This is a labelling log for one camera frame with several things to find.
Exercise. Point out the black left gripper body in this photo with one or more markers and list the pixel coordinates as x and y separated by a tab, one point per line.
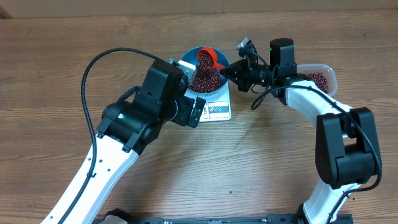
183	112

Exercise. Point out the white digital kitchen scale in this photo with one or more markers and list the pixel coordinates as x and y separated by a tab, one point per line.
217	106

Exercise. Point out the clear plastic container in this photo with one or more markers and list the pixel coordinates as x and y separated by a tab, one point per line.
326	74

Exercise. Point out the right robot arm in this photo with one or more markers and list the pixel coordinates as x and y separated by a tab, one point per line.
347	155

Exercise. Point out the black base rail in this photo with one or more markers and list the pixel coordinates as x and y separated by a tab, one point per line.
120	216

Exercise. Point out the blue metal bowl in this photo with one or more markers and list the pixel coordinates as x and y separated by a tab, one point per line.
191	57

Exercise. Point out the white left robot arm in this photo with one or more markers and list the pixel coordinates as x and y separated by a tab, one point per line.
126	128

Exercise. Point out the orange measuring scoop blue handle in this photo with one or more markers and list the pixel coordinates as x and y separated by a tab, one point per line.
211	56

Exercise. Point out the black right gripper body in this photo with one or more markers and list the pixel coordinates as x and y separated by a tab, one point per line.
247	72

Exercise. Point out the red beans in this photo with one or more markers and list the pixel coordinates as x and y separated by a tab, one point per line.
208	78

